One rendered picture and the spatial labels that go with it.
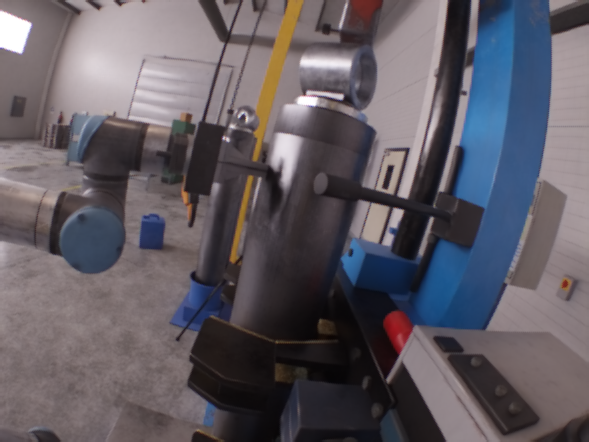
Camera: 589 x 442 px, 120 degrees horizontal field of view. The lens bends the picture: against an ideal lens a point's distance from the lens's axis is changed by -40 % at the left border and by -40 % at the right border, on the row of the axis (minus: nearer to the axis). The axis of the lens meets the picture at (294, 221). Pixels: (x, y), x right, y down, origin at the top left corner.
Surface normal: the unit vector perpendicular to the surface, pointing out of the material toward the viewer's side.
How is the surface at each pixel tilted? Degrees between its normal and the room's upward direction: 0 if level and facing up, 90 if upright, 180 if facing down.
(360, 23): 90
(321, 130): 90
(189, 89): 90
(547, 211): 90
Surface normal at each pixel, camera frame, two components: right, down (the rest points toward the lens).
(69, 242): 0.61, 0.33
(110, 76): 0.05, 0.22
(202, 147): 0.40, 0.29
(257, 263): -0.62, 0.00
